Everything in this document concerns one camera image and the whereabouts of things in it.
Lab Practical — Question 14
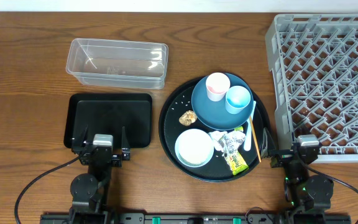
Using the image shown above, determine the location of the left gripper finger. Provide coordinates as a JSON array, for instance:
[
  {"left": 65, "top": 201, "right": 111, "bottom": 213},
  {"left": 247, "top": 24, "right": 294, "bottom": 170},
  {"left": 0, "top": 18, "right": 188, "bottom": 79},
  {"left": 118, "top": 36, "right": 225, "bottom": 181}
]
[
  {"left": 72, "top": 126, "right": 88, "bottom": 148},
  {"left": 121, "top": 126, "right": 131, "bottom": 150}
]

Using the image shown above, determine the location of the yellow green snack wrapper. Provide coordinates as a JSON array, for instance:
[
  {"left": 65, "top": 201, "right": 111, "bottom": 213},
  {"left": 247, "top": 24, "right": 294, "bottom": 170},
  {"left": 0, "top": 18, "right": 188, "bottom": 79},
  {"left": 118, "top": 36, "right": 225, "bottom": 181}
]
[{"left": 224, "top": 126, "right": 249, "bottom": 176}]

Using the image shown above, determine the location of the foil wrapper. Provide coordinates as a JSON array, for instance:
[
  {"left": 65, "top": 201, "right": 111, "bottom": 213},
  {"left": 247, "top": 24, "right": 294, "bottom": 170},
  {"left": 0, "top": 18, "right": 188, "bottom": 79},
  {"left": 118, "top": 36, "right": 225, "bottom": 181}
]
[{"left": 208, "top": 131, "right": 246, "bottom": 156}]

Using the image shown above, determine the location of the light blue bowl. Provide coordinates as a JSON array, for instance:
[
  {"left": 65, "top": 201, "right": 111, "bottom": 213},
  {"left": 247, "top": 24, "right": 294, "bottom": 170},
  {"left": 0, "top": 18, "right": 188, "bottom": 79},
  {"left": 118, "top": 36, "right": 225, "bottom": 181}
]
[{"left": 175, "top": 129, "right": 214, "bottom": 168}]

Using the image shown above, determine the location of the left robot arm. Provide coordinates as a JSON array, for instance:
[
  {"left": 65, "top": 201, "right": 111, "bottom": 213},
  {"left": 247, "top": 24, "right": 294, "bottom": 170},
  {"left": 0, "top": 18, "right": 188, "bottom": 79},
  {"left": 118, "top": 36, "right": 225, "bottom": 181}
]
[{"left": 67, "top": 128, "right": 130, "bottom": 224}]

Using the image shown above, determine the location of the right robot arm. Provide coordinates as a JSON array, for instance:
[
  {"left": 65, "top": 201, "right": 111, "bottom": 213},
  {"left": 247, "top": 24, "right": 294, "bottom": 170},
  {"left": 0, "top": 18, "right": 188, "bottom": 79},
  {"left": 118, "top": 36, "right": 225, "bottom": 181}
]
[{"left": 261, "top": 129, "right": 336, "bottom": 224}]

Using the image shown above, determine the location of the grey dishwasher rack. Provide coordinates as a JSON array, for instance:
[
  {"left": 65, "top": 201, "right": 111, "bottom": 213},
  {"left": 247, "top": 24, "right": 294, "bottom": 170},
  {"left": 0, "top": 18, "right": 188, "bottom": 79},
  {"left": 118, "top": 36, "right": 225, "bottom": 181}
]
[{"left": 265, "top": 14, "right": 358, "bottom": 163}]

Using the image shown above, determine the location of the wooden chopstick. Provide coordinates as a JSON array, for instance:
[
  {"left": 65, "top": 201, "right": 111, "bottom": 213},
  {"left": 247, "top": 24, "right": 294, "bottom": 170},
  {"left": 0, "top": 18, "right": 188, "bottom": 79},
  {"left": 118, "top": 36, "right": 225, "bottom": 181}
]
[{"left": 249, "top": 116, "right": 262, "bottom": 163}]

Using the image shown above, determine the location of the light blue spoon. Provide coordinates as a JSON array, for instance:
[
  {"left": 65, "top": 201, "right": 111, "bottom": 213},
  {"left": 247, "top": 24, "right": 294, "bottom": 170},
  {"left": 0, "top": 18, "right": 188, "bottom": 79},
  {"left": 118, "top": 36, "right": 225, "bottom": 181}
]
[{"left": 243, "top": 101, "right": 256, "bottom": 151}]

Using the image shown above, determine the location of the black rectangular tray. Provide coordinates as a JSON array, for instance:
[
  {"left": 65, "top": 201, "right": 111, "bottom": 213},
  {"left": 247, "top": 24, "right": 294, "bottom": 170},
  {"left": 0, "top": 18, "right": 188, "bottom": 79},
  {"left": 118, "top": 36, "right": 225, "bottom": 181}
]
[{"left": 63, "top": 93, "right": 152, "bottom": 148}]

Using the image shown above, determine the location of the light blue cup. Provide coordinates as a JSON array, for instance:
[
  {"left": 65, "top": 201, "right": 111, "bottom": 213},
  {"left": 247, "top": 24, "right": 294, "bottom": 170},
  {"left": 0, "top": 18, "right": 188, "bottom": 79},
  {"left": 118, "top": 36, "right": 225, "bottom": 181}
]
[{"left": 225, "top": 86, "right": 251, "bottom": 114}]

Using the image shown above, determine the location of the round black tray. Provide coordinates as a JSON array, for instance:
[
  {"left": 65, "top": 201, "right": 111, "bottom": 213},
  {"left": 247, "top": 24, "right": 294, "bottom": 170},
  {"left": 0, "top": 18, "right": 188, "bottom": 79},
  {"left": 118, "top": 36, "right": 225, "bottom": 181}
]
[{"left": 158, "top": 77, "right": 259, "bottom": 182}]

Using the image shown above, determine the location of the dark blue plate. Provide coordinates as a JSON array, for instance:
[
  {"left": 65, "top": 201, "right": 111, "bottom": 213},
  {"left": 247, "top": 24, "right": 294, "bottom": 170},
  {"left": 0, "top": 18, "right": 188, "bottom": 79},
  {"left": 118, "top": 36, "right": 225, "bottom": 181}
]
[{"left": 191, "top": 73, "right": 256, "bottom": 131}]

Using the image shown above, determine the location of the brown food scrap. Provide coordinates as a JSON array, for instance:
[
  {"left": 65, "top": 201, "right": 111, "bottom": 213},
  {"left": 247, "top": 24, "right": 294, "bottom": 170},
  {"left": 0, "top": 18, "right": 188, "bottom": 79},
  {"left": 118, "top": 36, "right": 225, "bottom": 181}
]
[{"left": 179, "top": 110, "right": 197, "bottom": 126}]

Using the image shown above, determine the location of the pink cup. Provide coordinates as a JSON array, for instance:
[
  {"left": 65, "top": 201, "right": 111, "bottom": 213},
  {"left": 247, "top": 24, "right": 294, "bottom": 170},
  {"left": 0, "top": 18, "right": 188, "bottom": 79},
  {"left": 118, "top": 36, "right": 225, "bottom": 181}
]
[{"left": 206, "top": 72, "right": 231, "bottom": 101}]

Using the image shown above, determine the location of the clear plastic bin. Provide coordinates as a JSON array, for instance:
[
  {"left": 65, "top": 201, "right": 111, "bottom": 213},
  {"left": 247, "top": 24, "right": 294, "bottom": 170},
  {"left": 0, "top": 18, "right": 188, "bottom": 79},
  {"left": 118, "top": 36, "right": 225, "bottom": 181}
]
[{"left": 66, "top": 38, "right": 168, "bottom": 90}]

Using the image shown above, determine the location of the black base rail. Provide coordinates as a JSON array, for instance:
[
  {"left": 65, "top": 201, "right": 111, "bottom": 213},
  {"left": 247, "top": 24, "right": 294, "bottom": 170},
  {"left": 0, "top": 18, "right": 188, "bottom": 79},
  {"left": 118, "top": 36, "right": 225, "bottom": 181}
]
[{"left": 40, "top": 212, "right": 352, "bottom": 224}]

